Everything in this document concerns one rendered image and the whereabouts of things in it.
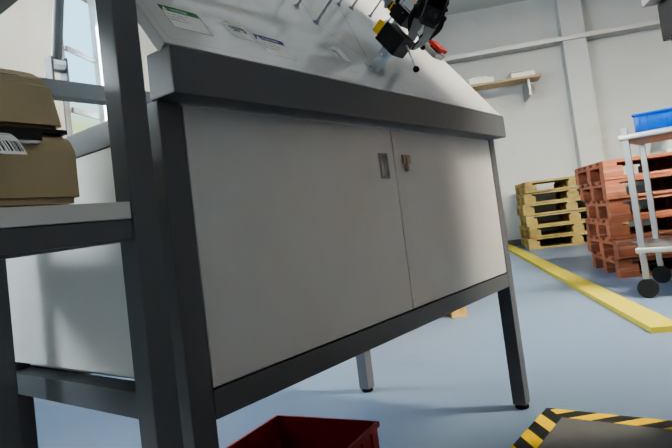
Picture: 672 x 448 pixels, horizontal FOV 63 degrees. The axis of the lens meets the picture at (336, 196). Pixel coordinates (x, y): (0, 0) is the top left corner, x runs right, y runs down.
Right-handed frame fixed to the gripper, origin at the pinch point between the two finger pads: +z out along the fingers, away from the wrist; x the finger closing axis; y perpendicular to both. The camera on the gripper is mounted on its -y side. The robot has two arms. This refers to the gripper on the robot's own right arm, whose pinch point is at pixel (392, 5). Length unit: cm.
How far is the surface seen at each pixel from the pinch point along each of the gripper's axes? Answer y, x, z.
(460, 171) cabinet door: -32.9, -7.3, 36.2
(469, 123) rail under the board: -30.5, -7.4, 23.6
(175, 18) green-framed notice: -25, 80, 19
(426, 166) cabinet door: -33, 11, 36
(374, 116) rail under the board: -34, 38, 26
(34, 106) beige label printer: -33, 100, 33
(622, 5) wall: 172, -708, -163
